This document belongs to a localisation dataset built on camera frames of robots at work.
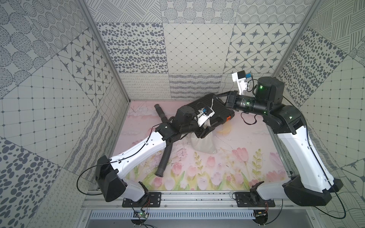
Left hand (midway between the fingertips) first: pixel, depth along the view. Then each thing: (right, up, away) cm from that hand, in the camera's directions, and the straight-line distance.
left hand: (209, 117), depth 69 cm
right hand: (-1, +8, -14) cm, 16 cm away
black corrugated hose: (-27, -32, +10) cm, 43 cm away
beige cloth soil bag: (0, -16, +10) cm, 19 cm away
